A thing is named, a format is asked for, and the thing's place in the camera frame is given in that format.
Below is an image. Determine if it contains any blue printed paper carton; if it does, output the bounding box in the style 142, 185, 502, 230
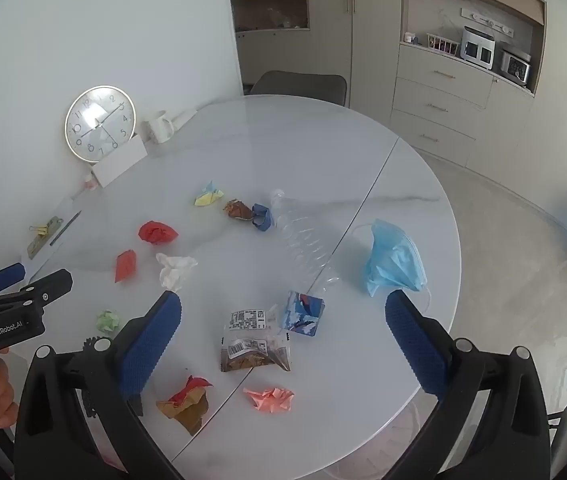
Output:
280, 290, 325, 336

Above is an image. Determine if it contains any dark chair back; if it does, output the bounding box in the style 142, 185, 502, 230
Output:
249, 70, 348, 108

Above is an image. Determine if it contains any white paper sheet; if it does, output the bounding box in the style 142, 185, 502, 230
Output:
20, 194, 111, 283

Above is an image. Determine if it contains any dark pencil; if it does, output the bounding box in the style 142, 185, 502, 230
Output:
49, 210, 82, 247

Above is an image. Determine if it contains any clear snack packet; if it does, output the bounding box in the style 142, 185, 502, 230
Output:
220, 307, 291, 373

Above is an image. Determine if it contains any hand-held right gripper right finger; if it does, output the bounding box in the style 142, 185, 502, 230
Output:
381, 290, 551, 480

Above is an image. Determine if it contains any yellow and blue paper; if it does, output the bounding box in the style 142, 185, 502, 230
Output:
193, 181, 225, 207

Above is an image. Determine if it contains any blue face mask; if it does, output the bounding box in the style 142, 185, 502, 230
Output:
351, 218, 434, 306

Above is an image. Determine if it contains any dark blue crumpled paper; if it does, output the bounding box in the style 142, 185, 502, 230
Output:
250, 203, 276, 232

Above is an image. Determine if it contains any white crumpled tissue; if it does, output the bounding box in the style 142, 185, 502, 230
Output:
156, 253, 198, 292

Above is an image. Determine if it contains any red paper ball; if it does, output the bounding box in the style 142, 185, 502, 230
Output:
138, 220, 179, 246

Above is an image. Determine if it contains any brown and red crumpled paper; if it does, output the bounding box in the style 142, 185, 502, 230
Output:
156, 375, 213, 436

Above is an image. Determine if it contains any red folded paper scrap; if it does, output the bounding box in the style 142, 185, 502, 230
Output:
114, 249, 137, 283

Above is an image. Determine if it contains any green crumpled paper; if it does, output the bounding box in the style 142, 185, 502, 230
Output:
96, 310, 121, 335

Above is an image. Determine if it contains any beige tall cabinet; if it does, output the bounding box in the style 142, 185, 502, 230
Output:
226, 0, 404, 111

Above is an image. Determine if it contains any white mug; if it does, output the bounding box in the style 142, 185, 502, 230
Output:
140, 110, 179, 145

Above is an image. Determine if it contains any beige cupboard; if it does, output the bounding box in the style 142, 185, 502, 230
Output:
513, 25, 567, 216

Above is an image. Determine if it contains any silver microwave oven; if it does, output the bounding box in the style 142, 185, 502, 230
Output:
499, 42, 531, 86

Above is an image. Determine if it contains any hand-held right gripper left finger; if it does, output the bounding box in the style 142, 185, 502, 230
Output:
13, 290, 184, 480

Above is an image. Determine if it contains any white countertop appliance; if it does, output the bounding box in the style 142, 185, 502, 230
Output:
461, 26, 497, 68

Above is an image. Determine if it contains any small dish rack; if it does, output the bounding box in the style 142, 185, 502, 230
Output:
426, 33, 459, 57

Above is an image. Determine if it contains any clear plastic bottle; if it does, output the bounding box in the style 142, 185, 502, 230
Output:
269, 188, 341, 297

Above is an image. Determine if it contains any white folded card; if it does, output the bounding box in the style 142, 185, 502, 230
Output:
92, 132, 148, 188

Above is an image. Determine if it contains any pink crumpled paper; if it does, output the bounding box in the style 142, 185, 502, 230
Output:
243, 386, 295, 415

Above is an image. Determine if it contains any beige drawer cabinet unit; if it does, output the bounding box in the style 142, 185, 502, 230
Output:
391, 0, 549, 171

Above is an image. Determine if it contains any white wall hook rail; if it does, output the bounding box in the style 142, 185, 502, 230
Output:
460, 8, 514, 38

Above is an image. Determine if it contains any round white wall clock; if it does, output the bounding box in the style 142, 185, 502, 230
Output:
64, 85, 136, 163

